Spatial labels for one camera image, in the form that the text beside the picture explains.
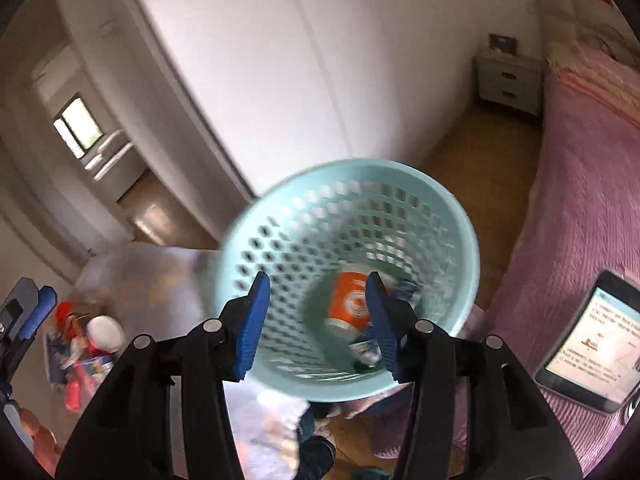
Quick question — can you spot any white wardrobe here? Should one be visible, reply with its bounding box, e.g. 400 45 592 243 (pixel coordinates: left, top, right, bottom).
120 0 501 198

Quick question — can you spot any light blue perforated plastic basket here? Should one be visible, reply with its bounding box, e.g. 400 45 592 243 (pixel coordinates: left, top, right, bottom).
215 158 481 402

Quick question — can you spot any beige padded headboard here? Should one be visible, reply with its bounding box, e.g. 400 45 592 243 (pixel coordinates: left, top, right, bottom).
532 0 640 61

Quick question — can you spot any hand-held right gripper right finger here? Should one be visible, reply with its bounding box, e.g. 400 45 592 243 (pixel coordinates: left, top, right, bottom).
364 270 583 480

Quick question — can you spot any dark framed window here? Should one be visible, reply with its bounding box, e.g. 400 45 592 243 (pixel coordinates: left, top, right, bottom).
52 97 103 158

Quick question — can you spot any orange paper cup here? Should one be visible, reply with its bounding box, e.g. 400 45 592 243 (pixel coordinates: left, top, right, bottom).
324 271 373 343

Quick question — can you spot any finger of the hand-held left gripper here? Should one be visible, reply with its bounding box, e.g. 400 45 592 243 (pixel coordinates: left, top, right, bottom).
17 285 59 356
0 277 39 333

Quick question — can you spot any light patterned sofa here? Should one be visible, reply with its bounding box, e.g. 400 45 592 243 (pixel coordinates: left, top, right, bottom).
82 130 136 181

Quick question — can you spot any red plastic packet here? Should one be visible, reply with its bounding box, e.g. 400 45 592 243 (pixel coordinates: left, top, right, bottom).
64 377 98 413

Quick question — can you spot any black tablet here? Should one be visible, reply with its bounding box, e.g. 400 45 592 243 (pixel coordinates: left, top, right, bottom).
535 270 640 415

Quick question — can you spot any folded pink blanket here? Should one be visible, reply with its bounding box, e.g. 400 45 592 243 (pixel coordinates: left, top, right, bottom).
555 52 640 111

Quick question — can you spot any blue white snack wrapper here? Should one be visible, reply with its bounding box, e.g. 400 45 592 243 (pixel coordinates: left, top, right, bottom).
387 280 420 306

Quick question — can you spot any grey two-drawer nightstand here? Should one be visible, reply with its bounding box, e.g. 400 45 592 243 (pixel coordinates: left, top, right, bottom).
474 50 543 118

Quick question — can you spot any dark picture frame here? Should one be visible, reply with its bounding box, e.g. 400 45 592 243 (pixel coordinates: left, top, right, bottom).
488 33 518 56

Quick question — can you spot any pink quilted bedspread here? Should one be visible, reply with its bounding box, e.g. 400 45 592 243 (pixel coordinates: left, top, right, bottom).
370 52 640 471

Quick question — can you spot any colourful printed wrapper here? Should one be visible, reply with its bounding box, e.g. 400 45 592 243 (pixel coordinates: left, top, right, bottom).
65 352 116 381

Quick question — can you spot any black tablet stand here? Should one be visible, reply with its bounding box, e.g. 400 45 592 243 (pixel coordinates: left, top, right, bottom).
620 395 640 426

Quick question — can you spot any folded cream blanket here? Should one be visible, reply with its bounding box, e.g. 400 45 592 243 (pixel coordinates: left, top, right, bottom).
545 42 601 73

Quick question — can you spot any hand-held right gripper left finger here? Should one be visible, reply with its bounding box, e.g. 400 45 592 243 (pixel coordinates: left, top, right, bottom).
55 271 272 480

